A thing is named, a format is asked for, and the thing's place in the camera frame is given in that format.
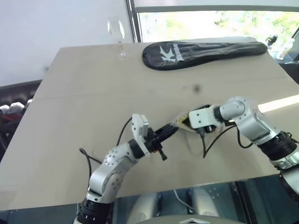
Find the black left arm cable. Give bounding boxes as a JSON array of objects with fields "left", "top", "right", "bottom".
[{"left": 79, "top": 116, "right": 134, "bottom": 175}]

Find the small black device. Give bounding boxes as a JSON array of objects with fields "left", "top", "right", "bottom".
[{"left": 265, "top": 34, "right": 279, "bottom": 49}]

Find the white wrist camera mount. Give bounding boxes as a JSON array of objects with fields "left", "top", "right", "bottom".
[
  {"left": 130, "top": 113, "right": 150, "bottom": 156},
  {"left": 188, "top": 107, "right": 217, "bottom": 129}
]

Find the clear wine glass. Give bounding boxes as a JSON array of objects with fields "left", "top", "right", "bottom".
[{"left": 106, "top": 15, "right": 131, "bottom": 61}]

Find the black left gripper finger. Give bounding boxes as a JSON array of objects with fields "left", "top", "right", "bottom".
[
  {"left": 154, "top": 122, "right": 176, "bottom": 135},
  {"left": 160, "top": 128, "right": 180, "bottom": 144}
]

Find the thin white cable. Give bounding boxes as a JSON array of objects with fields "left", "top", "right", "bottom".
[{"left": 172, "top": 189, "right": 195, "bottom": 211}]

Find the silver robot leg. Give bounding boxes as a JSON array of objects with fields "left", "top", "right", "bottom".
[
  {"left": 130, "top": 193, "right": 164, "bottom": 223},
  {"left": 186, "top": 186, "right": 221, "bottom": 218}
]

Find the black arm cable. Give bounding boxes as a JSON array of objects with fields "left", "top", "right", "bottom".
[
  {"left": 79, "top": 116, "right": 134, "bottom": 175},
  {"left": 198, "top": 123, "right": 260, "bottom": 159}
]

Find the black racket cover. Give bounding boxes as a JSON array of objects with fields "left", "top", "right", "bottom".
[{"left": 142, "top": 41, "right": 268, "bottom": 71}]

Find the dark window frame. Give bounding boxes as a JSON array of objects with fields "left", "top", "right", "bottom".
[{"left": 125, "top": 0, "right": 299, "bottom": 44}]

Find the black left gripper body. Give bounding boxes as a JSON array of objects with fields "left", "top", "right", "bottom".
[{"left": 144, "top": 127, "right": 169, "bottom": 162}]

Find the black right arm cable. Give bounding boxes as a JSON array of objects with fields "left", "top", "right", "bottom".
[{"left": 198, "top": 123, "right": 260, "bottom": 159}]

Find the grey plaid pouch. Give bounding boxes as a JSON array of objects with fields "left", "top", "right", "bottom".
[{"left": 168, "top": 104, "right": 226, "bottom": 136}]

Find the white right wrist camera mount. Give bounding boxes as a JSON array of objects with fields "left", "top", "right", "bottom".
[{"left": 188, "top": 107, "right": 217, "bottom": 129}]

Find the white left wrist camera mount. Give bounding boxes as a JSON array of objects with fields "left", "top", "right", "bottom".
[{"left": 130, "top": 113, "right": 150, "bottom": 156}]

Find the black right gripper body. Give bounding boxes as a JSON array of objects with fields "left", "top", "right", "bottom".
[{"left": 197, "top": 125, "right": 218, "bottom": 137}]

